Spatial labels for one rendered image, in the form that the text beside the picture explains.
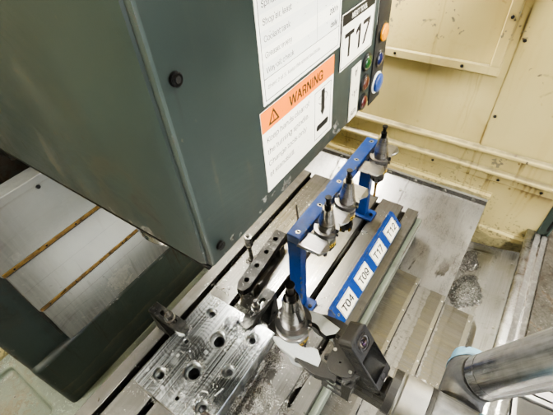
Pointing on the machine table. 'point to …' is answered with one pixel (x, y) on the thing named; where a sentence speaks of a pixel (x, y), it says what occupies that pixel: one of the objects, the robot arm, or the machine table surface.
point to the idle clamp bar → (275, 247)
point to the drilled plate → (228, 314)
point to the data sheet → (293, 39)
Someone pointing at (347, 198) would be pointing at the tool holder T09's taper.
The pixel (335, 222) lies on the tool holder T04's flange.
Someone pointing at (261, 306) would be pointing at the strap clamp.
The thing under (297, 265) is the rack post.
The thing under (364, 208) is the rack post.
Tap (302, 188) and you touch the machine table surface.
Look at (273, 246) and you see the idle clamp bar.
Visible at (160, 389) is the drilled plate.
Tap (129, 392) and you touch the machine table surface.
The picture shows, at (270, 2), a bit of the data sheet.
